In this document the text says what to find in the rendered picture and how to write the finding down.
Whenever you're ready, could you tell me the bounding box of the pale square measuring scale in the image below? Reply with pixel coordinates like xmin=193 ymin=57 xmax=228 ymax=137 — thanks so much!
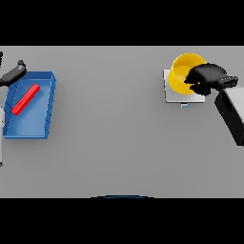
xmin=162 ymin=69 xmax=206 ymax=105

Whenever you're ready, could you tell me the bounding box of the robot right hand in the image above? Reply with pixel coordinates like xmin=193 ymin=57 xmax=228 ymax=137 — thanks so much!
xmin=183 ymin=63 xmax=239 ymax=97

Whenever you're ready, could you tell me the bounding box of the blue tray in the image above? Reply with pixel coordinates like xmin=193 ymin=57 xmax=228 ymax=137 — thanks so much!
xmin=2 ymin=71 xmax=57 ymax=140

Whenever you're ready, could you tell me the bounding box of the yellow bowl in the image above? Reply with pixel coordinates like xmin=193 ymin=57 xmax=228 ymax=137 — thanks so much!
xmin=167 ymin=52 xmax=208 ymax=96

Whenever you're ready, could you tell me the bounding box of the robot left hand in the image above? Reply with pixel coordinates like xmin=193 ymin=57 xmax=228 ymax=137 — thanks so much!
xmin=0 ymin=51 xmax=28 ymax=88

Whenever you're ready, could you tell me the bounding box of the red beaker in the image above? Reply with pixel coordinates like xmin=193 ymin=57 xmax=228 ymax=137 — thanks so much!
xmin=10 ymin=83 xmax=42 ymax=116

